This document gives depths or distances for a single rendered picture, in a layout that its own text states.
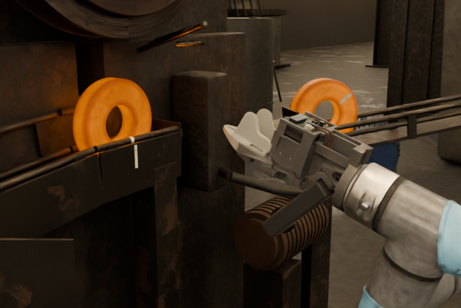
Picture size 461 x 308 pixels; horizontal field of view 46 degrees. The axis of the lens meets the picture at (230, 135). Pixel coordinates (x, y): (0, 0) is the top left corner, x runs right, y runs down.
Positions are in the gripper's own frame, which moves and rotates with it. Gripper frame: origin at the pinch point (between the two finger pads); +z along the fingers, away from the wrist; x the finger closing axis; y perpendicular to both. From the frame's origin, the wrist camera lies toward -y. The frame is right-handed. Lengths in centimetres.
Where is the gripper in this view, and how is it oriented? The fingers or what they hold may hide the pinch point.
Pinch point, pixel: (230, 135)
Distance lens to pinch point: 78.4
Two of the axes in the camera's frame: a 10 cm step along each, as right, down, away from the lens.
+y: 2.5, -8.9, -3.7
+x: -5.9, 1.6, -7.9
